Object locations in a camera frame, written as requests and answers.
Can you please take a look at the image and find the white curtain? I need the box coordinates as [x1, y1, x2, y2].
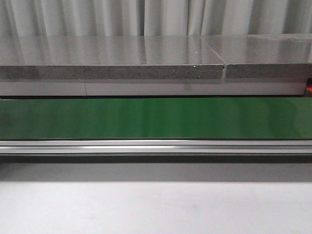
[0, 0, 312, 36]

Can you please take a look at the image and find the aluminium conveyor frame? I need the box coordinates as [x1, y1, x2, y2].
[0, 139, 312, 156]

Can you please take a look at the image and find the grey stone counter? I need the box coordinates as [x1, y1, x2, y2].
[0, 34, 312, 97]

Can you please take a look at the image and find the red tray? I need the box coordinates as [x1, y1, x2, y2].
[305, 84, 312, 98]

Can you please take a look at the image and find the green conveyor belt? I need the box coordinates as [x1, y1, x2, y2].
[0, 97, 312, 140]

